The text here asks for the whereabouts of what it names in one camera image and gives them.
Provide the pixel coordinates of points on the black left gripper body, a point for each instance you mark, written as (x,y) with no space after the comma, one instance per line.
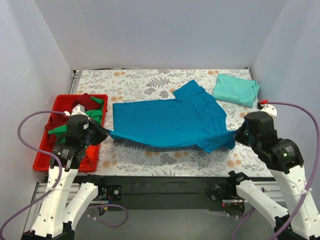
(94,133)

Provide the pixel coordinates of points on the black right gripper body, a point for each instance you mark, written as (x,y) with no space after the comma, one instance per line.
(244,130)

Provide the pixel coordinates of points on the blue t shirt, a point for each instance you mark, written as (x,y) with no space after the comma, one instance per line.
(192,118)

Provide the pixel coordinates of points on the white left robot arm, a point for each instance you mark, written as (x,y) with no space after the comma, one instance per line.
(57,219)

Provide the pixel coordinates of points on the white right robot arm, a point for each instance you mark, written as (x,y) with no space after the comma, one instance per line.
(299,219)

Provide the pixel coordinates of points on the dark red t shirt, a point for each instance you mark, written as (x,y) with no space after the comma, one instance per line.
(57,122)

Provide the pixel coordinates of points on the folded mint green t shirt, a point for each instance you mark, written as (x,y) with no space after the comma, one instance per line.
(236,90)

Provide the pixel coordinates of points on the floral patterned table mat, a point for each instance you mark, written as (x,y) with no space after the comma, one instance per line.
(127,158)

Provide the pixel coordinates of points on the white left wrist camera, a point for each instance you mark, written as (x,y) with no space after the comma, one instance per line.
(77,110)

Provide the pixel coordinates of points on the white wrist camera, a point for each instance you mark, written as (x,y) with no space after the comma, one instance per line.
(265,106)
(77,110)

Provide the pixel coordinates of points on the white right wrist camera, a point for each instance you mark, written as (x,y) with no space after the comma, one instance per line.
(265,106)

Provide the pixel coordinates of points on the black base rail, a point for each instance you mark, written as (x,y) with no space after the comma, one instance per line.
(170,193)

